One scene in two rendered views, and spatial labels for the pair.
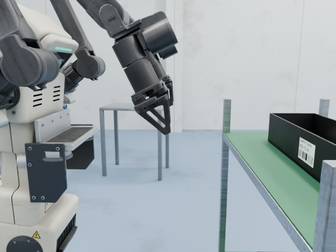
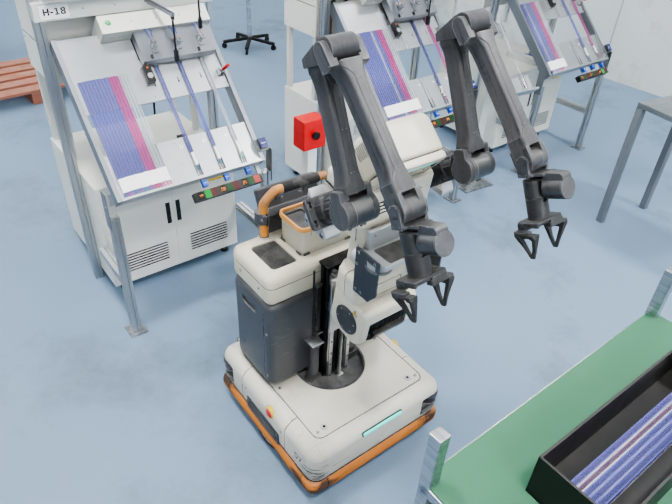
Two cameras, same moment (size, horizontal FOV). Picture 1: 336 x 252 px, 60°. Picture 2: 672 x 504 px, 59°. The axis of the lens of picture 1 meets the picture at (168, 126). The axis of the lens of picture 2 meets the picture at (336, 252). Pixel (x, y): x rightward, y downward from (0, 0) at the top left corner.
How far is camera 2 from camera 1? 1.02 m
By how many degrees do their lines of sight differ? 51
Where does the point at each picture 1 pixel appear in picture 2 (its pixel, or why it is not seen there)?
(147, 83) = (413, 275)
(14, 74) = (335, 219)
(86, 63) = (460, 167)
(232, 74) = not seen: outside the picture
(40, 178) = (360, 277)
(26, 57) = (342, 213)
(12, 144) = (356, 235)
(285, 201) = (492, 437)
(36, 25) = not seen: hidden behind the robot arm
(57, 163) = (373, 275)
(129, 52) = (405, 246)
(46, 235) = (360, 318)
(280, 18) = not seen: outside the picture
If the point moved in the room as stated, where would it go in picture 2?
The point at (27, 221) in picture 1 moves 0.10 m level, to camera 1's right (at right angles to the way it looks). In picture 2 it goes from (351, 299) to (373, 317)
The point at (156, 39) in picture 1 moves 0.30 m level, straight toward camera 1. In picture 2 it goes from (423, 249) to (313, 307)
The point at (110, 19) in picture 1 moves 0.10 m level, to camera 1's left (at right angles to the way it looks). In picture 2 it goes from (394, 218) to (363, 198)
